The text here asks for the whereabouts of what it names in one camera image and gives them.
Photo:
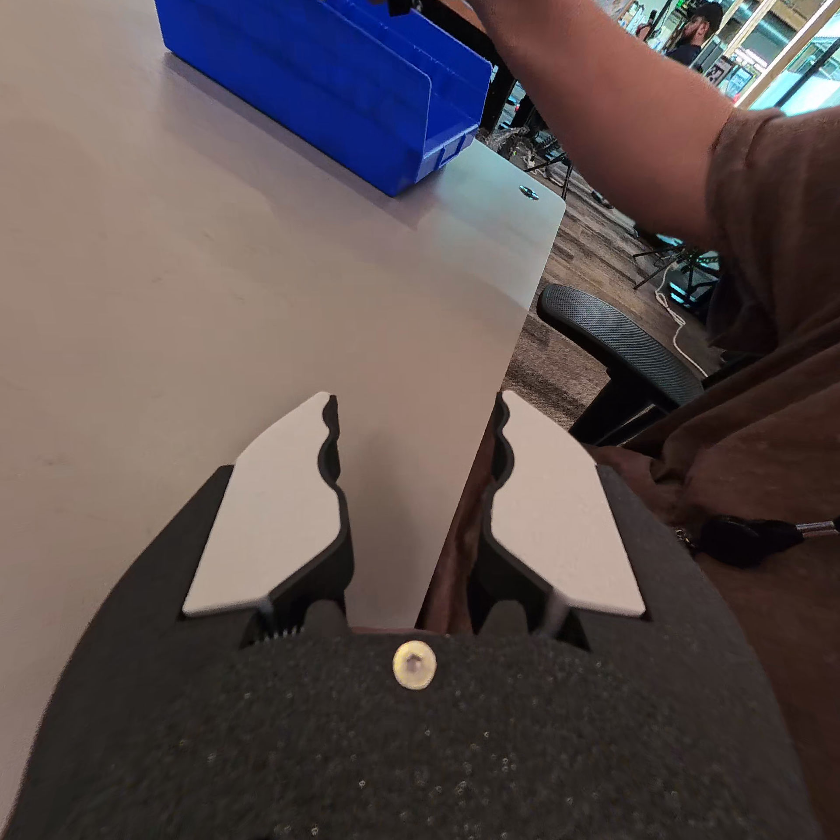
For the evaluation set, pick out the person's brown clothing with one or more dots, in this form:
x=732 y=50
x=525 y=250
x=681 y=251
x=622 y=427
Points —
x=761 y=394

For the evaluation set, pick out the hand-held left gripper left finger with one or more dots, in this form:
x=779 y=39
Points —
x=263 y=525

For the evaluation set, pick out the blue plastic bin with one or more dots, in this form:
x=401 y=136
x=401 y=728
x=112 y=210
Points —
x=315 y=79

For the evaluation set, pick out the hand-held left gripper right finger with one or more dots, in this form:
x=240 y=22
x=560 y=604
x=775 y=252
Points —
x=565 y=525

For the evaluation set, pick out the black office chair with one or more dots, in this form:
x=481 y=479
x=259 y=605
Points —
x=617 y=348

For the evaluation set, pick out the grey desk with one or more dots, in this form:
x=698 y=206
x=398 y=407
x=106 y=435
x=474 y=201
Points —
x=158 y=302

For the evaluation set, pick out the person's right forearm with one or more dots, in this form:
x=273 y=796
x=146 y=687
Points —
x=604 y=105

